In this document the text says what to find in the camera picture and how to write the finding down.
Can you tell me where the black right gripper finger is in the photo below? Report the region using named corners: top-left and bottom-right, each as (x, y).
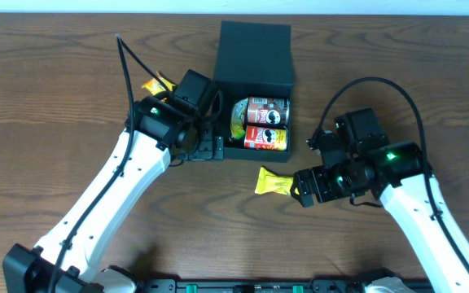
top-left (290, 186), bottom-right (314, 208)
top-left (291, 168), bottom-right (314, 190)

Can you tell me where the green yellow snack packet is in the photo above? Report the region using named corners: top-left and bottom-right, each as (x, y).
top-left (230, 98), bottom-right (248, 141)

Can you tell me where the brown Pringles can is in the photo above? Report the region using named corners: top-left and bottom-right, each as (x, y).
top-left (247, 97), bottom-right (290, 126)

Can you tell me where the red Pringles can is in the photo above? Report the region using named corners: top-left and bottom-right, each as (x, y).
top-left (243, 125), bottom-right (287, 151)

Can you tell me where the black gift box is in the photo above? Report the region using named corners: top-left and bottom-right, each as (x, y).
top-left (213, 20), bottom-right (294, 163)

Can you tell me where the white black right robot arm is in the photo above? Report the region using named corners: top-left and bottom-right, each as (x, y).
top-left (291, 108), bottom-right (469, 292)

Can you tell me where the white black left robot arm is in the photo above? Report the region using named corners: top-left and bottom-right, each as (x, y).
top-left (2, 70), bottom-right (223, 292)

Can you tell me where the orange snack packet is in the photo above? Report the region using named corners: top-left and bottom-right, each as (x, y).
top-left (142, 71), bottom-right (178, 102)

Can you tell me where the black mounting rail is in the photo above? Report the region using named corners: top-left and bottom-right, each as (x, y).
top-left (136, 278), bottom-right (435, 293)

